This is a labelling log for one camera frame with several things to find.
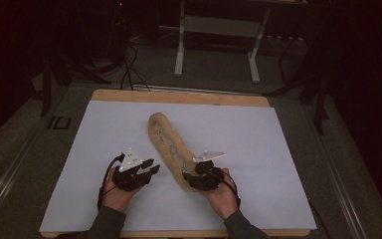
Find hand-held gripper cable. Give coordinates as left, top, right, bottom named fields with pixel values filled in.
left=208, top=168, right=242, bottom=209
left=96, top=152, right=126, bottom=211

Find person's left hand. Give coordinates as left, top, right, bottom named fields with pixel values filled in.
left=100, top=165, right=143, bottom=213

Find white metal desk frame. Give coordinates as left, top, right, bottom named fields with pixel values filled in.
left=173, top=0, right=274, bottom=85

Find left hand-held gripper cable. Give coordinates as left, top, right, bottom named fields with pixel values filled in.
left=96, top=152, right=126, bottom=211

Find black metal stand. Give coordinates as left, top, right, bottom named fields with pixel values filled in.
left=264, top=33, right=331, bottom=135
left=39, top=49, right=113, bottom=118

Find black cloth with beige fur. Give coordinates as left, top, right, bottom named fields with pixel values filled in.
left=147, top=112, right=203, bottom=193

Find right hand-held gripper cable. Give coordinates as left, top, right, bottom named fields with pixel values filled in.
left=208, top=168, right=242, bottom=209

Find black floor cables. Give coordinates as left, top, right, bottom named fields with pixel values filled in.
left=118, top=41, right=151, bottom=92

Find person's right hand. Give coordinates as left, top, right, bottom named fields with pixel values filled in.
left=200, top=167, right=241, bottom=221

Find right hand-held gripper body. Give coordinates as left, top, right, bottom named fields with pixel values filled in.
left=188, top=149, right=228, bottom=192

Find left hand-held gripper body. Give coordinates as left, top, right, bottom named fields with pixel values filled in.
left=112, top=147, right=152, bottom=192

